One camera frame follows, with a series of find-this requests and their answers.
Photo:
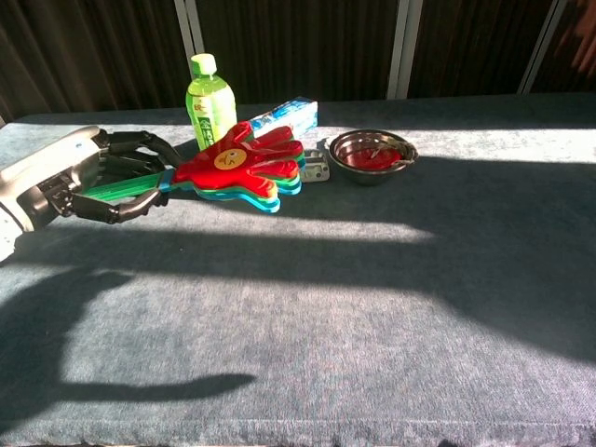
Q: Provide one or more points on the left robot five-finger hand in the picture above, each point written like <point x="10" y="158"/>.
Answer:
<point x="51" y="172"/>

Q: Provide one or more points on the red green toy hand clapper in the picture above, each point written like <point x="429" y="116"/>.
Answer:
<point x="223" y="172"/>

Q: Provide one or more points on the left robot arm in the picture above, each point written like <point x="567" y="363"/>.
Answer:
<point x="7" y="237"/>

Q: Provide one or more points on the green drink bottle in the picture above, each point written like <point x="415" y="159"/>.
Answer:
<point x="209" y="107"/>

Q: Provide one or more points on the blue white toothpaste box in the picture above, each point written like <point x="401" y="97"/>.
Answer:
<point x="293" y="116"/>

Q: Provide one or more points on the grey felt table cloth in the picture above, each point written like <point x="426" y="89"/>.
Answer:
<point x="326" y="302"/>

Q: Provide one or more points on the red round disc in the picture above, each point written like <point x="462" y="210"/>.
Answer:
<point x="363" y="159"/>

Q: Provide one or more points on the stainless steel bowl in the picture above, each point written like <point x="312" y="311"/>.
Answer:
<point x="372" y="174"/>

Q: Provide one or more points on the white partition post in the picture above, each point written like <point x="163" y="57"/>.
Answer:
<point x="188" y="28"/>
<point x="542" y="46"/>
<point x="404" y="46"/>

